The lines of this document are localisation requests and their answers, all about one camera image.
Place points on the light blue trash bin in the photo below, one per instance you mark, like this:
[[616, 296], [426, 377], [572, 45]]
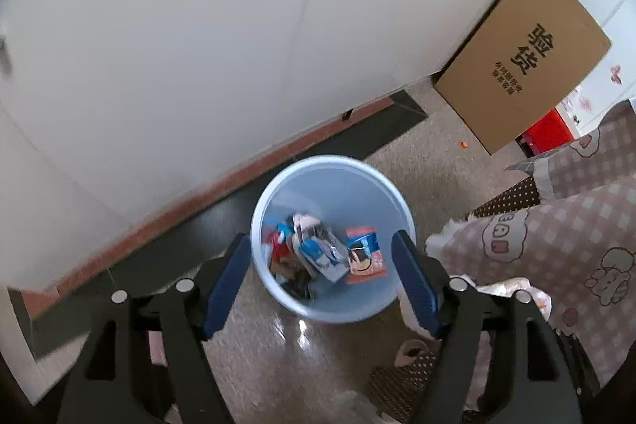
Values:
[[338, 195]]

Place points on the orange cartoon snack packet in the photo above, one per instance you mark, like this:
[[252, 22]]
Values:
[[365, 255]]

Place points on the brown dotted slipper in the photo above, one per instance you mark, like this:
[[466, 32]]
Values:
[[397, 387]]

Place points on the pink checked printed cloth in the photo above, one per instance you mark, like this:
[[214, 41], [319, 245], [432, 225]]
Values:
[[571, 235]]

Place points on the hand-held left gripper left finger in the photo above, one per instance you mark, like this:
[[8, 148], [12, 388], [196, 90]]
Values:
[[226, 290]]

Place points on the red blue wrapper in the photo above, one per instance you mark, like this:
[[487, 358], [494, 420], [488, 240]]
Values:
[[276, 237]]

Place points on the white cabinet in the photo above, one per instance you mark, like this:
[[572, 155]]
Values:
[[198, 56]]

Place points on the picture printed wrapper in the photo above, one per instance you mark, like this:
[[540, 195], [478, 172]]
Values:
[[298, 287]]

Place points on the brown paper wrapper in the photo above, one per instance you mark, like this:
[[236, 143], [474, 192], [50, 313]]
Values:
[[280, 264]]

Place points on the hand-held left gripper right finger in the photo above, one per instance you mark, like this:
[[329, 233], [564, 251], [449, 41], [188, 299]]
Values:
[[415, 285]]

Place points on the pink butterfly wall sticker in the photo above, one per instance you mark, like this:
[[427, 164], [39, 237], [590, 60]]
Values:
[[616, 74]]

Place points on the large cardboard box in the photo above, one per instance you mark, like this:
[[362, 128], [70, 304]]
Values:
[[521, 71]]

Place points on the red box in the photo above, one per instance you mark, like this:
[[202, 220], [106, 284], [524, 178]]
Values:
[[546, 133]]

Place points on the white blue printed wrapper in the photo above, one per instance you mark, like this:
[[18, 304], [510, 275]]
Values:
[[320, 257]]

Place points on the pink flower wall sticker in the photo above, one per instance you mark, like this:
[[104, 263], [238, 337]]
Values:
[[581, 103]]

